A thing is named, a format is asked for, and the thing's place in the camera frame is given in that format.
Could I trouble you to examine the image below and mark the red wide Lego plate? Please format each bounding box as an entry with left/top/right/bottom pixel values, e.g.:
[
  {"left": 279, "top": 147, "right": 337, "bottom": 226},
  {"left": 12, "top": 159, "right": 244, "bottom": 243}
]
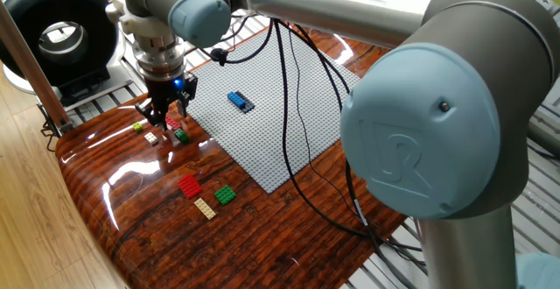
[{"left": 177, "top": 174, "right": 204, "bottom": 201}]

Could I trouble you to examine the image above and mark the thin dark cable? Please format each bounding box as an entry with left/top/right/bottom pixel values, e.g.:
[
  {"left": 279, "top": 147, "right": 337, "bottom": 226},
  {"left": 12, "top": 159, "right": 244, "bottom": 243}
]
[{"left": 286, "top": 21, "right": 373, "bottom": 229}]

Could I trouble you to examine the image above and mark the black cable with plug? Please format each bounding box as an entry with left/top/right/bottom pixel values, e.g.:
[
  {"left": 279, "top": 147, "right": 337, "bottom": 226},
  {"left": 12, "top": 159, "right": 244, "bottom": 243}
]
[{"left": 199, "top": 17, "right": 424, "bottom": 255}]

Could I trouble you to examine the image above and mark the green square Lego plate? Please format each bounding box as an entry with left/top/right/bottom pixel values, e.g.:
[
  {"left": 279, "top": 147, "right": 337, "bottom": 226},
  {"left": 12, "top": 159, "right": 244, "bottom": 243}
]
[{"left": 213, "top": 184, "right": 238, "bottom": 206}]

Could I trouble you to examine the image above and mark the blue Lego brick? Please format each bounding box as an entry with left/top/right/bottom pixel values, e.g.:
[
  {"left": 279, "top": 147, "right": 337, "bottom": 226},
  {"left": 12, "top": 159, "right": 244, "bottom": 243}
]
[{"left": 226, "top": 90, "right": 248, "bottom": 110}]

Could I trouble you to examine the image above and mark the black ring shaped device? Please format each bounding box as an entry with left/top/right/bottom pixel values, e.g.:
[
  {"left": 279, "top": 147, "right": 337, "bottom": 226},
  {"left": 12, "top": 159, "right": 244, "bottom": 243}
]
[{"left": 0, "top": 0, "right": 135, "bottom": 109}]

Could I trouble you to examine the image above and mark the wood pattern table mat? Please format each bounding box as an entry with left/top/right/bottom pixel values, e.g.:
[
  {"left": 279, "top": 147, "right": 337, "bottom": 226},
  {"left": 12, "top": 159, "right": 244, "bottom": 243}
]
[{"left": 55, "top": 25, "right": 408, "bottom": 289}]

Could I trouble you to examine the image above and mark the grey Lego baseplate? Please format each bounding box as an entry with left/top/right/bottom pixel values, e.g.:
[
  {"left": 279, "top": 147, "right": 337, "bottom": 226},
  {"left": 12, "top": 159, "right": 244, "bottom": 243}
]
[{"left": 185, "top": 21, "right": 362, "bottom": 195}]

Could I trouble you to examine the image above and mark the black cable with silver connector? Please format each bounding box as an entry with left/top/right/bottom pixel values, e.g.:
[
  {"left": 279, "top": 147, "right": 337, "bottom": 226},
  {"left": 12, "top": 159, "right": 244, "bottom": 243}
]
[{"left": 288, "top": 21, "right": 428, "bottom": 289}]

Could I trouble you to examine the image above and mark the brown wooden pole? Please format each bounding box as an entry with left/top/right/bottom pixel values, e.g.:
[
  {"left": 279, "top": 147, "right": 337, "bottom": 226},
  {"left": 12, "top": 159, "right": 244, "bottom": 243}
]
[{"left": 0, "top": 0, "right": 74, "bottom": 136}]

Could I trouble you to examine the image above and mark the black wire tangle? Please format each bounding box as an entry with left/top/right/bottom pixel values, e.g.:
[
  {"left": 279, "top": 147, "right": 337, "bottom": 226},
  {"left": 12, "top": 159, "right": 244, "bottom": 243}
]
[{"left": 40, "top": 103, "right": 62, "bottom": 152}]

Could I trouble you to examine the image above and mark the tan Lego plate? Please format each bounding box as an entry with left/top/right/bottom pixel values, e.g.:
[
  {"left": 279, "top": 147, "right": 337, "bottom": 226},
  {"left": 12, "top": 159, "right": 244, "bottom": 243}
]
[{"left": 193, "top": 197, "right": 217, "bottom": 221}]

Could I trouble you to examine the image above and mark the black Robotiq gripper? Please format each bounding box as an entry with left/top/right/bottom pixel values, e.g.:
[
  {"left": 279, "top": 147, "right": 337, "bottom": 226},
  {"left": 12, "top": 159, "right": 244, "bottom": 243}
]
[{"left": 134, "top": 72, "right": 199, "bottom": 131}]

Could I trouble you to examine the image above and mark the black Lego plate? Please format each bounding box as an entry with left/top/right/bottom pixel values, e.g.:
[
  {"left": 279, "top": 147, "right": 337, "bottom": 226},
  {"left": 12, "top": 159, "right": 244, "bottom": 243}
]
[{"left": 234, "top": 89, "right": 256, "bottom": 115}]

